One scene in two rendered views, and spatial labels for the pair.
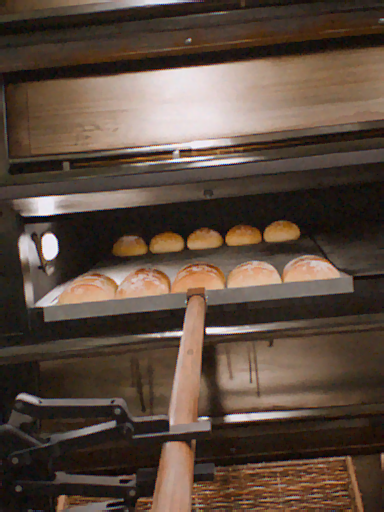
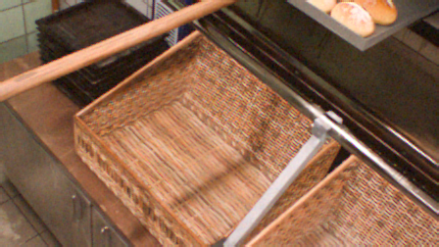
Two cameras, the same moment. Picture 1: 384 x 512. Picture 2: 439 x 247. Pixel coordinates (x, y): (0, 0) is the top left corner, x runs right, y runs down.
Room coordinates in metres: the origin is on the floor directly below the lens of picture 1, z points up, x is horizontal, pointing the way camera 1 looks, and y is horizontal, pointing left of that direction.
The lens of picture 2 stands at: (1.03, -0.72, 1.92)
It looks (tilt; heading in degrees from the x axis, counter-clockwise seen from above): 44 degrees down; 38
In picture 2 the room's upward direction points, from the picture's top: 10 degrees clockwise
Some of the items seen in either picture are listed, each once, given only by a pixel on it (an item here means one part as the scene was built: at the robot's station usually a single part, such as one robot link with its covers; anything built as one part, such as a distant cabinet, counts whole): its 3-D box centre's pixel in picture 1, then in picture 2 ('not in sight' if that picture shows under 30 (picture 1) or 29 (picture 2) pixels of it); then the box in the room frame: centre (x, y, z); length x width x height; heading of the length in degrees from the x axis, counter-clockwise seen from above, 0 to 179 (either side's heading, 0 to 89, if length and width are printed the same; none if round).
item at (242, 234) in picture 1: (243, 234); not in sight; (3.11, -0.15, 1.21); 0.10 x 0.07 x 0.06; 91
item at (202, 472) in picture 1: (176, 474); not in sight; (1.02, 0.03, 1.18); 0.07 x 0.03 x 0.01; 88
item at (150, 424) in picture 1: (140, 415); not in sight; (1.02, 0.06, 1.23); 0.05 x 0.01 x 0.03; 88
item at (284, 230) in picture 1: (281, 230); not in sight; (3.10, -0.25, 1.21); 0.10 x 0.07 x 0.05; 90
